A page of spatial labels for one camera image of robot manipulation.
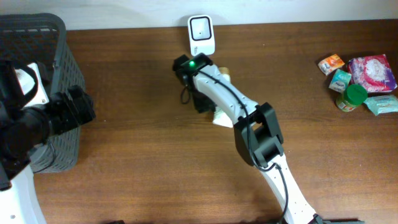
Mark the red purple snack bag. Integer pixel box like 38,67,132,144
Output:
347,54,397,93

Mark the green lid jar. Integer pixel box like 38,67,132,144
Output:
335,84,368,112

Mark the white bamboo print tube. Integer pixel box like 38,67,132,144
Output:
213,67,233,128

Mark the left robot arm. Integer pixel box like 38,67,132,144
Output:
1,60,96,223

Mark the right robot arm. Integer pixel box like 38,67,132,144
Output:
172,53,322,223

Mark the orange tissue packet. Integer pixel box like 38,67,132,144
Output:
318,54,345,76

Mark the mint toilet tissue pack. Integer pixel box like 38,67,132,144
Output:
364,95,398,116

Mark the dark grey plastic basket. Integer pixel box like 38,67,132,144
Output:
0,12,86,174

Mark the teal tissue packet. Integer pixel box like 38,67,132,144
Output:
329,69,352,93

